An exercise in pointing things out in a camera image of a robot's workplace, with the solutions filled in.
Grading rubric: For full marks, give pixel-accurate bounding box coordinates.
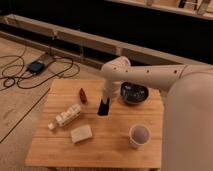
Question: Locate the black eraser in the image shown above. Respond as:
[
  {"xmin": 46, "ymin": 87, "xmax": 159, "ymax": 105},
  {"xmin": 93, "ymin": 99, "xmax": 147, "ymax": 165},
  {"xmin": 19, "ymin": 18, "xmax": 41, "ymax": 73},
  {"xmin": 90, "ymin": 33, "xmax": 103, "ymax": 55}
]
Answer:
[{"xmin": 97, "ymin": 98, "xmax": 110, "ymax": 116}]

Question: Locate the white plastic bottle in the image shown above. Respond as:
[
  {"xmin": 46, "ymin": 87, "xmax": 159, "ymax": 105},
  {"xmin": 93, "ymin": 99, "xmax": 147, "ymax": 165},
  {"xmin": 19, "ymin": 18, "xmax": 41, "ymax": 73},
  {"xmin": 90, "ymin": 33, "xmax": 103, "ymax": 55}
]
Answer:
[{"xmin": 48, "ymin": 104, "xmax": 81, "ymax": 130}]

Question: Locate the white sponge block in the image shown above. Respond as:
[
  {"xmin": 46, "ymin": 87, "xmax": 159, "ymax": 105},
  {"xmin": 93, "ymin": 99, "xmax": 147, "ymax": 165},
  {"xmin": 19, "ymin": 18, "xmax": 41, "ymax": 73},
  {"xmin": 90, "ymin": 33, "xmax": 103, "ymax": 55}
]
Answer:
[{"xmin": 70, "ymin": 125, "xmax": 92, "ymax": 143}]

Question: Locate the wooden table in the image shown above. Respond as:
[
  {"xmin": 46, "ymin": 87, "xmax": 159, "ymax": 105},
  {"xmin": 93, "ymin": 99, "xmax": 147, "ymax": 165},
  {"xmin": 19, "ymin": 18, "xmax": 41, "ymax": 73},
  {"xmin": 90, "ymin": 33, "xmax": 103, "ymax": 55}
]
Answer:
[{"xmin": 25, "ymin": 79, "xmax": 163, "ymax": 168}]

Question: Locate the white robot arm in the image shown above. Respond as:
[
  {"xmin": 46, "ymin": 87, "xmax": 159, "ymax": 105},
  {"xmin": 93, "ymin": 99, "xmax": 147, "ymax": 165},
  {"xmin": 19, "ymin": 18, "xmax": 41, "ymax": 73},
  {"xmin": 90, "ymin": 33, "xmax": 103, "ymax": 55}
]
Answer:
[{"xmin": 101, "ymin": 56, "xmax": 213, "ymax": 171}]

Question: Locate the dark ceramic bowl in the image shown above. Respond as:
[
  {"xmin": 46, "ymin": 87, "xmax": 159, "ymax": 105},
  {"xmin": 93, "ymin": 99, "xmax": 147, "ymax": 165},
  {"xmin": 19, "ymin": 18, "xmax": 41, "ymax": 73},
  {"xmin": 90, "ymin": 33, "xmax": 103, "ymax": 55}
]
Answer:
[{"xmin": 120, "ymin": 82, "xmax": 149, "ymax": 105}]

